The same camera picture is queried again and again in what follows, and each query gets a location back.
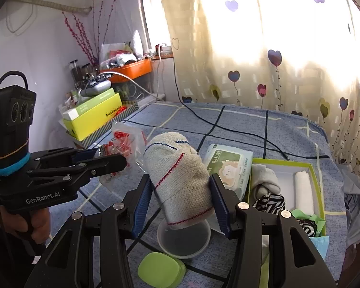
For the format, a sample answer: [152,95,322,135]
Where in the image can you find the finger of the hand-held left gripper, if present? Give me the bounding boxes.
[27,154,128,186]
[30,147,104,168]

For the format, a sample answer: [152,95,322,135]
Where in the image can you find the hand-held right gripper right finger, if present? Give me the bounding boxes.
[209,174,338,288]

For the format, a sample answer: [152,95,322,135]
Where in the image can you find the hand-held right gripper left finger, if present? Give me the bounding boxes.
[24,173,153,288]

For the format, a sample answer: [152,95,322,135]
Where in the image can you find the red printed plastic bag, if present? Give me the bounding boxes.
[98,121,149,190]

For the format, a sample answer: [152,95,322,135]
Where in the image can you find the white knitted work glove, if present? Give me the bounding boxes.
[143,131,215,230]

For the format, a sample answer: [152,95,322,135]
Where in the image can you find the striped black white sock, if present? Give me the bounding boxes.
[297,219,318,238]
[252,193,286,215]

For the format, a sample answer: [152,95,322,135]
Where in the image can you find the yellow-green cardboard box tray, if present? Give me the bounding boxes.
[246,157,327,237]

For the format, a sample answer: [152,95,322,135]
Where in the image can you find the green cloth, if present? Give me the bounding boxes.
[290,208,326,237]

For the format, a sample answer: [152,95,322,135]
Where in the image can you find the blue face mask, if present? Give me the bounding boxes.
[309,234,330,260]

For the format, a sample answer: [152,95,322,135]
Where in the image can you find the person's left hand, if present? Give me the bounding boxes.
[6,208,51,245]

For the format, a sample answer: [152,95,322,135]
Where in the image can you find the striped cardboard tray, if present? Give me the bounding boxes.
[66,100,139,150]

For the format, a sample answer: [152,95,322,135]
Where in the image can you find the yellow-green closed box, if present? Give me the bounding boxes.
[62,93,123,141]

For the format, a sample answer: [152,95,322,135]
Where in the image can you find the wet wipes pack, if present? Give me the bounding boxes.
[203,143,254,203]

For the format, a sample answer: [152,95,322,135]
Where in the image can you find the green white flat box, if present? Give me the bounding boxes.
[61,88,115,120]

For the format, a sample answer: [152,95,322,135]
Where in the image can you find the yellow rubber band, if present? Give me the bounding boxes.
[0,138,30,161]

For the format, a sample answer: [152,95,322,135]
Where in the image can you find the grey handheld device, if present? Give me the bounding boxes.
[79,79,112,97]

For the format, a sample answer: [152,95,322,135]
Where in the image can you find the blue plaid bed sheet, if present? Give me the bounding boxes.
[48,101,348,288]

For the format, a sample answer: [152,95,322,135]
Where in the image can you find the red decorative branches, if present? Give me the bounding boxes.
[62,12,100,66]

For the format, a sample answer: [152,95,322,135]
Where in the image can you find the grey cloth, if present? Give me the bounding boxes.
[337,163,360,273]

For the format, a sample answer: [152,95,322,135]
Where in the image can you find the dark decorative branches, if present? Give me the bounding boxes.
[91,0,119,48]

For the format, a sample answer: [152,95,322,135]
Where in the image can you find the window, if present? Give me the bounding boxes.
[136,0,174,56]

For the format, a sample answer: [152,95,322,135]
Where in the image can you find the heart print curtain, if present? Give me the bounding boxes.
[156,0,360,168]

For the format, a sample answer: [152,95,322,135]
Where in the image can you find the blue hair tie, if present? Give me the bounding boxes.
[0,152,31,177]

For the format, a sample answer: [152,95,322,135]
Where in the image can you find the white cable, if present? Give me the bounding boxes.
[156,46,165,98]
[99,72,165,101]

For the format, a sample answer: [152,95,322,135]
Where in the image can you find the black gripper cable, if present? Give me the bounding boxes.
[0,70,29,90]

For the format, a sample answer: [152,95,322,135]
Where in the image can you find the wall rope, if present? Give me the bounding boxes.
[10,0,93,15]

